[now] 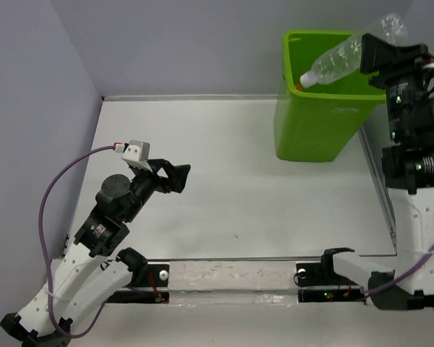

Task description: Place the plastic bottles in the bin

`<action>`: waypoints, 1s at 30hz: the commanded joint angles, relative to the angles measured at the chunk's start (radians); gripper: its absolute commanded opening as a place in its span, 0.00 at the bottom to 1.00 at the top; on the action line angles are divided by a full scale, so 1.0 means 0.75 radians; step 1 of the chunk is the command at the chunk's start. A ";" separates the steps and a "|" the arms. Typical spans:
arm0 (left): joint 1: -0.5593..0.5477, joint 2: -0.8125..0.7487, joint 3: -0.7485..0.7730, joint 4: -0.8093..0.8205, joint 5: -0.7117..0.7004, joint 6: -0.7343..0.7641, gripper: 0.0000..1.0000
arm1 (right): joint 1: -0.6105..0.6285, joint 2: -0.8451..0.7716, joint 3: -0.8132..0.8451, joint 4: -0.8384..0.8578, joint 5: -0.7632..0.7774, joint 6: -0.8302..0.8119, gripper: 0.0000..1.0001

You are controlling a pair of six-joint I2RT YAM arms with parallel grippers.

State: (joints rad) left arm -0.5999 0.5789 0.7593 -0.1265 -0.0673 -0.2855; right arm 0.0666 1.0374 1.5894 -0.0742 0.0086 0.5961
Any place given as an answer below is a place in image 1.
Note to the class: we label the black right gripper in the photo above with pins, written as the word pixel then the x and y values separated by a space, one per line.
pixel 380 54

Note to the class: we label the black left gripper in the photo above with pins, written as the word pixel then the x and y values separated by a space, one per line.
pixel 178 175

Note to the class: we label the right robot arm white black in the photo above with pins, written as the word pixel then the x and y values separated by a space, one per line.
pixel 408 168

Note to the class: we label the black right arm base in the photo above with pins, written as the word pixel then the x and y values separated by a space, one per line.
pixel 318 282

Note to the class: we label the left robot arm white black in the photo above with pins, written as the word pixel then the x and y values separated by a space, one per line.
pixel 91 270

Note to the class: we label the green plastic bin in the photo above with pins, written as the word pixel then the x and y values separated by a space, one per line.
pixel 314 124

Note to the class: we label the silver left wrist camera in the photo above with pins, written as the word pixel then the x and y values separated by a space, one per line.
pixel 136 155

